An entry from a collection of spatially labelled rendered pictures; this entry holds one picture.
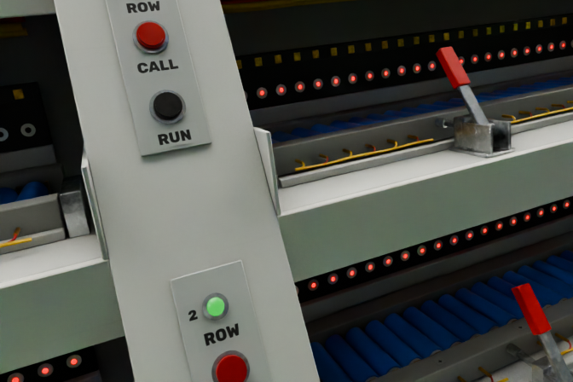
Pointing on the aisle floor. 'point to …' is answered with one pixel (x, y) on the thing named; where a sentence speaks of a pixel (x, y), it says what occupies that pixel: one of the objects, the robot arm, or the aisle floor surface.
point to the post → (176, 177)
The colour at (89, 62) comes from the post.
